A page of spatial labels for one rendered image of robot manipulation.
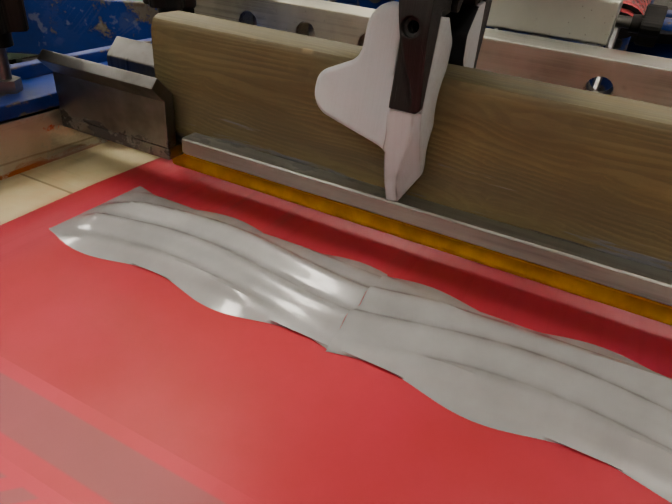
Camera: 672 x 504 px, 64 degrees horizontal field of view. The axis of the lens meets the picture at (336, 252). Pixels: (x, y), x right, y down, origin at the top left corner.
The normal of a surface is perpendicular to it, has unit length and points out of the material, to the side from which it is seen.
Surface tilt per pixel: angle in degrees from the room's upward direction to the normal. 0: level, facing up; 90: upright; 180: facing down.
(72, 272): 0
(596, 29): 90
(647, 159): 90
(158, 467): 0
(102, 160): 0
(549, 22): 90
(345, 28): 90
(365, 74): 82
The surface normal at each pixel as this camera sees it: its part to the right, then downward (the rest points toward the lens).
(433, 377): -0.19, -0.38
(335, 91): -0.44, 0.32
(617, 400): -0.20, -0.57
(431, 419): 0.08, -0.84
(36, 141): 0.88, 0.31
